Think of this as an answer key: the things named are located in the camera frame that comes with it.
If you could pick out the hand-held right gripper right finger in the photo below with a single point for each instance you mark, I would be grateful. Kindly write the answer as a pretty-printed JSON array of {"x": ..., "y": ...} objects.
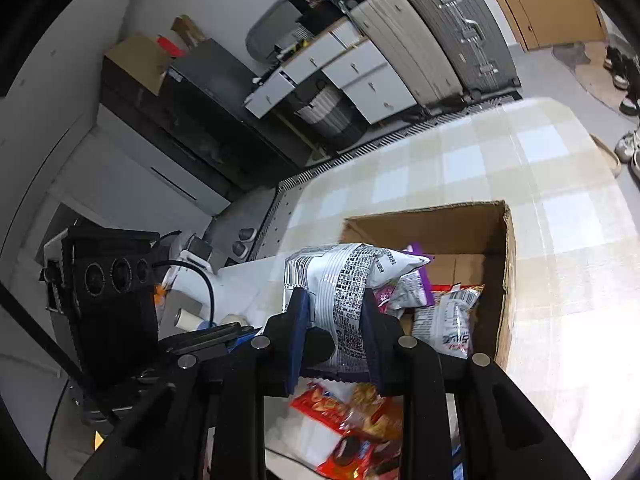
[{"x": 371, "y": 340}]

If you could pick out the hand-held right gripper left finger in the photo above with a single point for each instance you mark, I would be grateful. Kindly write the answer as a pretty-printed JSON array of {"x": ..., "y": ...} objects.
[{"x": 298, "y": 340}]

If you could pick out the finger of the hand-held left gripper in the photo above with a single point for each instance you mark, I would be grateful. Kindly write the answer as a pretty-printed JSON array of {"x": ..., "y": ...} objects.
[
  {"x": 243, "y": 341},
  {"x": 200, "y": 341}
]

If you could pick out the white purple snack packet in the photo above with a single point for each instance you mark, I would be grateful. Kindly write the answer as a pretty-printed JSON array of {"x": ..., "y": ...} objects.
[
  {"x": 340, "y": 285},
  {"x": 407, "y": 292}
]

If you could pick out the red cookie snack packet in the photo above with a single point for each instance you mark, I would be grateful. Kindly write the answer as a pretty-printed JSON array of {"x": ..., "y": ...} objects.
[{"x": 350, "y": 455}]

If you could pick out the brown cardboard box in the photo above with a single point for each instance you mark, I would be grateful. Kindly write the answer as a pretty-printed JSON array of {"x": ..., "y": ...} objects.
[
  {"x": 135, "y": 60},
  {"x": 450, "y": 230}
]

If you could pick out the white tape roll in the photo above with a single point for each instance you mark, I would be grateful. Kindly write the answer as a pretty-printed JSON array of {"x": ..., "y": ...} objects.
[{"x": 187, "y": 318}]

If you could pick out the grey rounded object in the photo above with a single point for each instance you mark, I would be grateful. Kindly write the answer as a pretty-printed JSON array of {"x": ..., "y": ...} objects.
[
  {"x": 241, "y": 249},
  {"x": 247, "y": 234}
]

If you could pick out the woven laundry basket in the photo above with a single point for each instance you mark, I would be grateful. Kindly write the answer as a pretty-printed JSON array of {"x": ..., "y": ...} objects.
[{"x": 325, "y": 120}]

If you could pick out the dark grey refrigerator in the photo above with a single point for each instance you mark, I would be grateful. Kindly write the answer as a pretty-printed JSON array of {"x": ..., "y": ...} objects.
[{"x": 210, "y": 90}]

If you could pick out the flat brown cardboard box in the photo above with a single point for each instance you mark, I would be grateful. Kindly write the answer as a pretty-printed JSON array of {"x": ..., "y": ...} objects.
[{"x": 135, "y": 60}]

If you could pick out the white dresser with drawers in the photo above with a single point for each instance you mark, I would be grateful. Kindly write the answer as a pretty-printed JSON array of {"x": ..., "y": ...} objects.
[{"x": 370, "y": 85}]

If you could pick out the red paper bag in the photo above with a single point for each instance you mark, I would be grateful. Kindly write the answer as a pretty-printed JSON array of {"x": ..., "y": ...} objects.
[{"x": 170, "y": 46}]

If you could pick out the brown paper bag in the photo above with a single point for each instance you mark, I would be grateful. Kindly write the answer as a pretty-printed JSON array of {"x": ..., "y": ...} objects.
[{"x": 187, "y": 27}]

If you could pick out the beige suitcase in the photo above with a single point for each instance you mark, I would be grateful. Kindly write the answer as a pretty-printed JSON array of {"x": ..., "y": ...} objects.
[{"x": 405, "y": 45}]

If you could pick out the oval mirror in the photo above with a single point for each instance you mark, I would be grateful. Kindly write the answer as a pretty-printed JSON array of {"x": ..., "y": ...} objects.
[{"x": 267, "y": 30}]

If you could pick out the black case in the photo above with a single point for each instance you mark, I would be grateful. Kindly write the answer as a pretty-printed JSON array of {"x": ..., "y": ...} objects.
[{"x": 320, "y": 17}]

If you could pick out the grey suitcase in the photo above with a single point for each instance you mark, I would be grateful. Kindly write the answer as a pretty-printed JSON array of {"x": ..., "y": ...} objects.
[{"x": 465, "y": 25}]

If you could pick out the grey door mat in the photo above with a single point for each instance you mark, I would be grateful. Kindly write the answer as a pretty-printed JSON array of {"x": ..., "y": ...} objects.
[{"x": 595, "y": 70}]

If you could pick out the group of shoes on floor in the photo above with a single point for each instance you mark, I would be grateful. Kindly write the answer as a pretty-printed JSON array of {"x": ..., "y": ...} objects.
[{"x": 625, "y": 67}]

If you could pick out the wooden door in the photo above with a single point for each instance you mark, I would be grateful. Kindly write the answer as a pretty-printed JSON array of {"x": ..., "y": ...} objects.
[{"x": 540, "y": 0}]

